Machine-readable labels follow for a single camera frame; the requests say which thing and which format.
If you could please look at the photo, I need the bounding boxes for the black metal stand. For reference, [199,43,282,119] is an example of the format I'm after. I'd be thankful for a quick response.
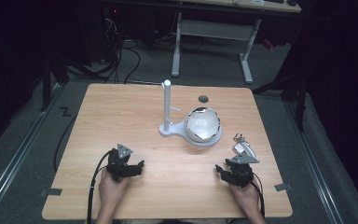
[252,55,311,132]
[38,46,71,113]

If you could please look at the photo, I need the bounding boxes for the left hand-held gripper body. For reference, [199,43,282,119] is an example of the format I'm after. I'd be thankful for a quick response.
[106,143,138,183]

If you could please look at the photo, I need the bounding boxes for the white round bowl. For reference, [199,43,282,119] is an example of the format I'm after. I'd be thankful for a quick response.
[184,106,222,144]

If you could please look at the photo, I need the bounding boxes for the person's right hand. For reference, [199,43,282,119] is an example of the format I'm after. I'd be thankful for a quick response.
[229,180,262,217]

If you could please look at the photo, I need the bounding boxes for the silver bunch of keys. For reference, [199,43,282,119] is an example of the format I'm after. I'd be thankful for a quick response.
[232,133,257,159]

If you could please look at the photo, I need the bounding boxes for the white stand with post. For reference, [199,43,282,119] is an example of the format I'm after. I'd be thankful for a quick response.
[158,79,224,147]

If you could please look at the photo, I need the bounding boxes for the black floor cables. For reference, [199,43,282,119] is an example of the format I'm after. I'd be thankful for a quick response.
[68,12,181,85]

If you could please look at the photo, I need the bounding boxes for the metal floor rail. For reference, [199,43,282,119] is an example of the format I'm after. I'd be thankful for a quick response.
[283,101,346,224]
[0,82,63,218]

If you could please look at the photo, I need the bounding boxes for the wooden desk with white legs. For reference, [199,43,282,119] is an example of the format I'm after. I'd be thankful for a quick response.
[155,0,302,85]

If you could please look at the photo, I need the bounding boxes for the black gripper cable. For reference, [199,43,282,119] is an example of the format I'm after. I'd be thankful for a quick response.
[251,172,267,218]
[86,149,114,224]

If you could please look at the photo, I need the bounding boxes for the person's left hand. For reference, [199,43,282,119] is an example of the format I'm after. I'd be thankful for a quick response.
[98,168,132,216]

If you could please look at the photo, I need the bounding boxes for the grey tape strip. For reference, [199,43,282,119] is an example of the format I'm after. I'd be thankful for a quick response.
[273,182,294,192]
[39,188,63,198]

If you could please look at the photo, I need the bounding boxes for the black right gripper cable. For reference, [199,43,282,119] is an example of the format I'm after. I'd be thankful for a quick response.
[251,172,267,218]

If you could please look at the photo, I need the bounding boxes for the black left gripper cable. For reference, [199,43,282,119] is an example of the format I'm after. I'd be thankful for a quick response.
[86,149,114,224]

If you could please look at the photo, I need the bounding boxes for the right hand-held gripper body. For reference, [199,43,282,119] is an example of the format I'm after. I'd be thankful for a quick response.
[225,152,260,189]

